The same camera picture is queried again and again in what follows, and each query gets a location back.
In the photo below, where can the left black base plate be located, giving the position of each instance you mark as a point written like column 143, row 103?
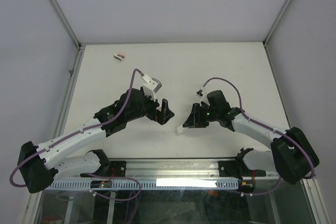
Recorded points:
column 113, row 169

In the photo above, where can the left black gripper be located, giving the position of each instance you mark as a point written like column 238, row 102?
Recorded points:
column 162, row 116

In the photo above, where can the left aluminium frame post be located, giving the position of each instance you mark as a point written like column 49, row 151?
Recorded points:
column 65, row 23

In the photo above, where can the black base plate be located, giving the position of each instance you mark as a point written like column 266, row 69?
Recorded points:
column 113, row 169
column 238, row 169

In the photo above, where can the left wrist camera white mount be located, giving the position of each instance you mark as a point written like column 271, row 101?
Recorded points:
column 150, row 86

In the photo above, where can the white slotted cable duct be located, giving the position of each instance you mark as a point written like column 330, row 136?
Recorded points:
column 150, row 184

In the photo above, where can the pink white mini stapler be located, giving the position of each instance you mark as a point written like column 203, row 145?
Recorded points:
column 119, row 56

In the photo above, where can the aluminium frame post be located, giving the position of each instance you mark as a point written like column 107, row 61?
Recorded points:
column 285, row 6
column 65, row 23

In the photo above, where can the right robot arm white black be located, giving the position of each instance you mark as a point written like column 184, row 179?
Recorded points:
column 293, row 158

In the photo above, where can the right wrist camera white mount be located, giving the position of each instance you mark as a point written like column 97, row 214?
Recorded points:
column 201, row 94

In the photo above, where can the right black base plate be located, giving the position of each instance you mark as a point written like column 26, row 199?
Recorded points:
column 238, row 169

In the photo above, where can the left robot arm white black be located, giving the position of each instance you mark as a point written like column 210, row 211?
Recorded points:
column 61, row 148

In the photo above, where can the aluminium front rail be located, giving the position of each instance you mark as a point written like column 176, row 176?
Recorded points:
column 170, row 167

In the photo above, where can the right aluminium frame post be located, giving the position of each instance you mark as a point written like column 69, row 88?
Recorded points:
column 285, row 6

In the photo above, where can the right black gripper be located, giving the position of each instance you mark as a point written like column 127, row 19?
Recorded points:
column 194, row 120

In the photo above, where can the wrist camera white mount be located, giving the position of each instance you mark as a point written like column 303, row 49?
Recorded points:
column 201, row 94
column 150, row 86

